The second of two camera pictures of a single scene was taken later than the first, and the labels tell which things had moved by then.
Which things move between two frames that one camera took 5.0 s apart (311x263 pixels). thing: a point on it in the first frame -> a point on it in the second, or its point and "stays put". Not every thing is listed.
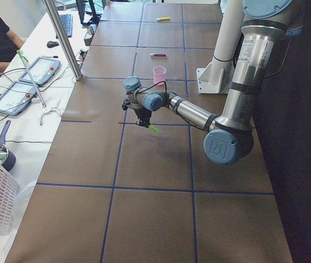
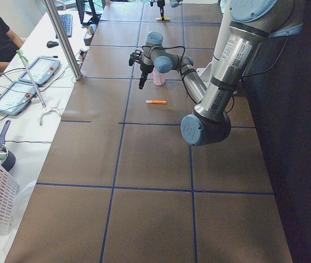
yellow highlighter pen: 164,18 stays put
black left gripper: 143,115 -> 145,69
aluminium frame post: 53,11 stays put
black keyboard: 67,20 stays put
